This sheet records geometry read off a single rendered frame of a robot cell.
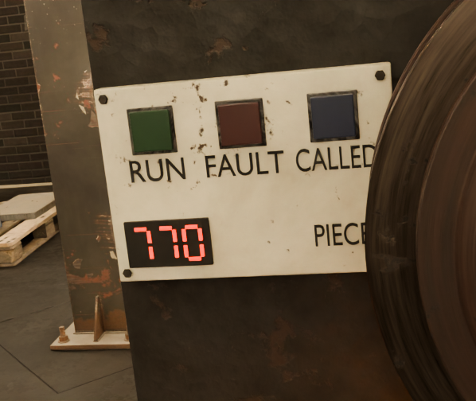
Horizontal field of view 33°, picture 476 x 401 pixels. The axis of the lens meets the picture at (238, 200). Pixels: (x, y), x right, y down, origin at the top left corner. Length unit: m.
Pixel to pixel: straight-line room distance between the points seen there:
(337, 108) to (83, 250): 2.85
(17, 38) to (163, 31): 6.64
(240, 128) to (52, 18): 2.69
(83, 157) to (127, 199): 2.64
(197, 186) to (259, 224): 0.06
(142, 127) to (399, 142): 0.25
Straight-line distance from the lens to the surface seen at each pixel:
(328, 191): 0.71
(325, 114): 0.69
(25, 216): 5.44
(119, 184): 0.74
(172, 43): 0.73
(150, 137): 0.72
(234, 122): 0.70
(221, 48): 0.72
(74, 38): 3.33
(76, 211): 3.44
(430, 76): 0.56
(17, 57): 7.38
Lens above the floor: 1.29
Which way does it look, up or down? 13 degrees down
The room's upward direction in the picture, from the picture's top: 6 degrees counter-clockwise
